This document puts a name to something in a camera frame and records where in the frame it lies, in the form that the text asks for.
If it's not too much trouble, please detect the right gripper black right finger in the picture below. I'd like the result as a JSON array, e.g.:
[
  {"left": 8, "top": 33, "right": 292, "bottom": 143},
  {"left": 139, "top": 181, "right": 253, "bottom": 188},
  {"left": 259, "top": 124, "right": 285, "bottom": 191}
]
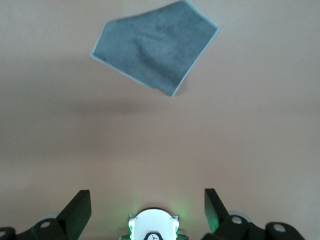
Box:
[{"left": 201, "top": 187, "right": 307, "bottom": 240}]

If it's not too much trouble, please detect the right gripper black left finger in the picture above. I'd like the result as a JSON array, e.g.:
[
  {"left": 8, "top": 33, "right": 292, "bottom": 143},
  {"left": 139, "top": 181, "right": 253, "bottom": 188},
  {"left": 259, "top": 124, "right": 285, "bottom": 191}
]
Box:
[{"left": 0, "top": 189, "right": 92, "bottom": 240}]

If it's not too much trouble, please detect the grey purple-backed towel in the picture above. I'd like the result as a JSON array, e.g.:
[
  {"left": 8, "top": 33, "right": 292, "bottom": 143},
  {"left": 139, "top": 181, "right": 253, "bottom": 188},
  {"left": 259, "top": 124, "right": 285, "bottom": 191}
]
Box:
[{"left": 89, "top": 0, "right": 221, "bottom": 98}]

